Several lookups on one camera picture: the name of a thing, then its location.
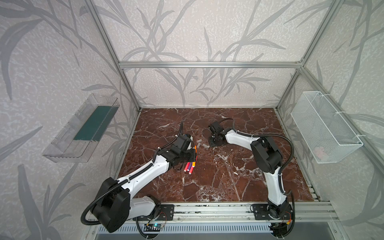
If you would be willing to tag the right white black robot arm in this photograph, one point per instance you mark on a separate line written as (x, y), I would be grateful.
(268, 157)

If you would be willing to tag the pink object in basket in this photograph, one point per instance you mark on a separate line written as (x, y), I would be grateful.
(321, 153)

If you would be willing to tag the aluminium frame crossbar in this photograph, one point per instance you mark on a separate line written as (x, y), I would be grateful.
(167, 65)

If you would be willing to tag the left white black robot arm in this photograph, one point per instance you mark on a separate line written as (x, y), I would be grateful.
(116, 203)

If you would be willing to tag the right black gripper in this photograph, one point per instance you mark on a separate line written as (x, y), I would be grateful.
(215, 139)

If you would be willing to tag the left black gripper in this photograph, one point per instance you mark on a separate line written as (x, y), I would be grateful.
(191, 154)

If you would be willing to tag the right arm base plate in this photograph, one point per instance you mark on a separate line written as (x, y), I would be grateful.
(262, 212)

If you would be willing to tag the red pink marker pen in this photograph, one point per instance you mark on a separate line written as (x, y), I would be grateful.
(191, 169)

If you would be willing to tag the green circuit board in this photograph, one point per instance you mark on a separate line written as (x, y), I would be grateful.
(156, 227)

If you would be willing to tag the white wire mesh basket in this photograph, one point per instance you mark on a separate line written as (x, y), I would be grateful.
(321, 125)

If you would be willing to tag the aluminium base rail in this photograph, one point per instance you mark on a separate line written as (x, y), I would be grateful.
(239, 212)

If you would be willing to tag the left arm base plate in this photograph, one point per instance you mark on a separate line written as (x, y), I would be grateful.
(162, 212)

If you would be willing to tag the clear plastic wall tray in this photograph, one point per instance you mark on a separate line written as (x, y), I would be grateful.
(79, 138)

